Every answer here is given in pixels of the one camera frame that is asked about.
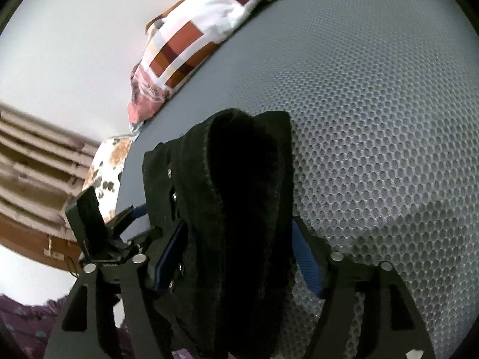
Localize black pants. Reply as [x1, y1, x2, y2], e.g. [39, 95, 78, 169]
[142, 108, 300, 359]

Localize floral print cushion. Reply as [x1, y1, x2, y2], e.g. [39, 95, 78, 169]
[81, 136, 133, 225]

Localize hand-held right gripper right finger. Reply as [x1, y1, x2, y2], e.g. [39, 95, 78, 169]
[292, 217, 436, 359]

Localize beige patterned curtain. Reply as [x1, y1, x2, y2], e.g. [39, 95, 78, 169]
[0, 101, 101, 242]

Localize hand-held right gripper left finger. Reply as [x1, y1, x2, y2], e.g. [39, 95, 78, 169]
[45, 220, 188, 359]

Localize plaid quilt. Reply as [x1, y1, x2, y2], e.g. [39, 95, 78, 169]
[144, 0, 326, 90]

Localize purple patterned clothing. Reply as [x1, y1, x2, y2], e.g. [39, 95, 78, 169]
[0, 295, 75, 359]

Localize pink floral pillow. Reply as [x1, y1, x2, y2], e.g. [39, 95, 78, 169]
[127, 68, 169, 124]

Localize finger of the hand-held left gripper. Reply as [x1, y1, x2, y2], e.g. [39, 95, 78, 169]
[120, 228, 163, 249]
[107, 204, 150, 238]

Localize grey mesh mat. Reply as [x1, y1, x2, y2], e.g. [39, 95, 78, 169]
[114, 0, 479, 359]

